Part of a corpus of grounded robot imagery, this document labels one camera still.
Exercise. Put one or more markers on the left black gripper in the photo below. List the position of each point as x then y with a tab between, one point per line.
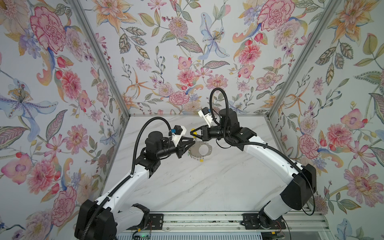
177	147

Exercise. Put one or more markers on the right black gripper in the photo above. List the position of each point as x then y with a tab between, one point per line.
205	131

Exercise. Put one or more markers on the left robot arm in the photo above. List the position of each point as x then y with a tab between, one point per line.
114	212

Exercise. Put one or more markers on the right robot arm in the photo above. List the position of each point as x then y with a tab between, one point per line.
300	180

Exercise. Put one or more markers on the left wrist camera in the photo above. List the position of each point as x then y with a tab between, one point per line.
177	133

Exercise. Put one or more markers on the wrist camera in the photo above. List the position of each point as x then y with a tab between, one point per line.
205	113
177	133

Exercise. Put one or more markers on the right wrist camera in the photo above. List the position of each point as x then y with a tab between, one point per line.
205	113

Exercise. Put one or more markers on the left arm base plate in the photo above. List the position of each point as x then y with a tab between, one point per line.
150	222

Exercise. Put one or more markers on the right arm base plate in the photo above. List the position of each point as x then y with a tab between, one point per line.
256	221

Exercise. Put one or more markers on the aluminium mounting rail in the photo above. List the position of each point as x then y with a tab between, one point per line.
291	222

